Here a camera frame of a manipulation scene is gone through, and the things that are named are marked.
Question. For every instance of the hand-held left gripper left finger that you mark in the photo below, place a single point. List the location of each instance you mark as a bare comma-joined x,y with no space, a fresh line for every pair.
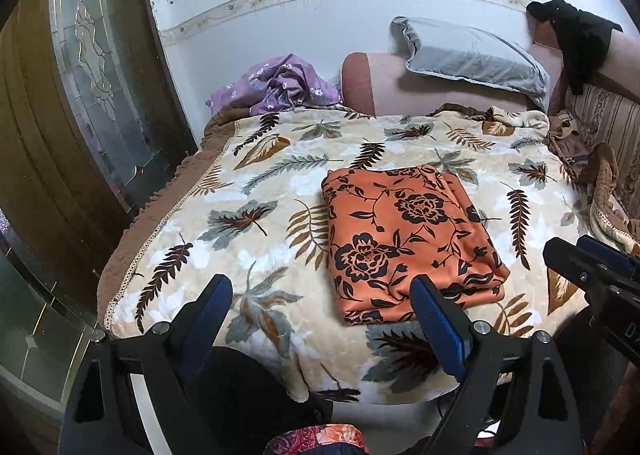
205,325

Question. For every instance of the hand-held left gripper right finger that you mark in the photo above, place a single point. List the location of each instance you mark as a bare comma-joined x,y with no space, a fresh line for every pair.
440,330

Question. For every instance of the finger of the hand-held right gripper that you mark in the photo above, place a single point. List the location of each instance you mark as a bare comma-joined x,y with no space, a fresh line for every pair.
570,260
610,255

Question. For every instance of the orange floral shirt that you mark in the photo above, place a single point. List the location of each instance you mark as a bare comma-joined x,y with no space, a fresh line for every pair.
400,235

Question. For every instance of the person's dark clothing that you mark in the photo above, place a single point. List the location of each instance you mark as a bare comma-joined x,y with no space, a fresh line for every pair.
260,385

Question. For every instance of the leaf print blanket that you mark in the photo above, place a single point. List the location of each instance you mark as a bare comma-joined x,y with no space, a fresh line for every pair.
250,185

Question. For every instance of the person's red floral pants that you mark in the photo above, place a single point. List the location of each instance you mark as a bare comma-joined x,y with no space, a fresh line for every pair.
315,440

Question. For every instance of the frosted glass side panel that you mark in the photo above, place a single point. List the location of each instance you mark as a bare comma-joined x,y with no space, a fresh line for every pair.
30,335

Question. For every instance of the black garment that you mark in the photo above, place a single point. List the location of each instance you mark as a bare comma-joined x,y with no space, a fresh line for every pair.
580,35

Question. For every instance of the grey pillow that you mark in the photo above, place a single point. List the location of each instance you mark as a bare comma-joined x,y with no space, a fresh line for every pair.
470,57

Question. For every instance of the purple floral cloth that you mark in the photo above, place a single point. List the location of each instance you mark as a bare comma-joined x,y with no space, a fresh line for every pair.
280,85

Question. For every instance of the wooden door with glass pane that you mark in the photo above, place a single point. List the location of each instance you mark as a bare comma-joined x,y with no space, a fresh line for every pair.
90,85

